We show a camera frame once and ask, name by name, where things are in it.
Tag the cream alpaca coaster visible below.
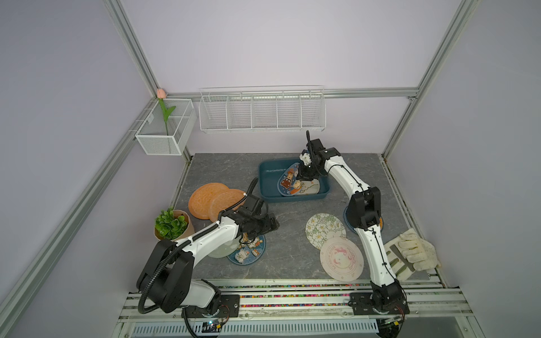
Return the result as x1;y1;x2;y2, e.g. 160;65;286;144
298;179;321;195

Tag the blue orange animals coaster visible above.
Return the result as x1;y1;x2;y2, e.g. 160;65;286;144
227;235;266;266

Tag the small potted green plant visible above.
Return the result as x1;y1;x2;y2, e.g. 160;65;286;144
154;207;195;241

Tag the white green floral coaster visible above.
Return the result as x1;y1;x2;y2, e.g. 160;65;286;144
305;214;346;249

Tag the artificial pink tulip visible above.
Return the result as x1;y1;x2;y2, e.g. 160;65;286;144
156;88;176;136

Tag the blue toast characters coaster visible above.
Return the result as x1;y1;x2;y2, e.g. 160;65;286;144
278;163;301;197

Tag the pale green bunny coaster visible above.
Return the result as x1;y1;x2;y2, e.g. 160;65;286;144
208;239;240;259

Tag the front orange cork coaster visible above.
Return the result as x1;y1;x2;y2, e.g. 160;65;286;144
209;189;245;222

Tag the back orange cork coaster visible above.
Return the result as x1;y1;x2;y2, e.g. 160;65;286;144
188;183;229;220

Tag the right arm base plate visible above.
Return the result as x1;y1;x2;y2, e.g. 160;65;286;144
347;292;410;316

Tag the white green work glove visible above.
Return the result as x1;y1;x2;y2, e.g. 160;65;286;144
385;228;440;282

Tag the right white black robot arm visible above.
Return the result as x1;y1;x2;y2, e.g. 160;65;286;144
297;134;409;316

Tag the blue orange cats coaster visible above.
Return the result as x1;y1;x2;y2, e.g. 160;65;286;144
344;206;384;231

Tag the orange cork coaster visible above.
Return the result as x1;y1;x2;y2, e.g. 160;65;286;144
188;183;229;220
209;189;245;222

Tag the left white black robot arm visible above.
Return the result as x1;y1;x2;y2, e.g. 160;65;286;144
136;194;280;314

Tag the teal plastic storage box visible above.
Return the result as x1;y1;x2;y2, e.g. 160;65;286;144
259;159;331;203

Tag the white mesh wall basket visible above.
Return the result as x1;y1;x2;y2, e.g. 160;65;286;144
135;99;197;156

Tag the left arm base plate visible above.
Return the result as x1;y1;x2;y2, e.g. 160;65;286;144
185;294;240;319

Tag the white wire wall rack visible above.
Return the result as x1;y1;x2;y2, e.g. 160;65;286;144
199;85;327;133

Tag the pink white bunny coaster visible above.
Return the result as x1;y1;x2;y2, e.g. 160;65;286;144
320;237;364;283

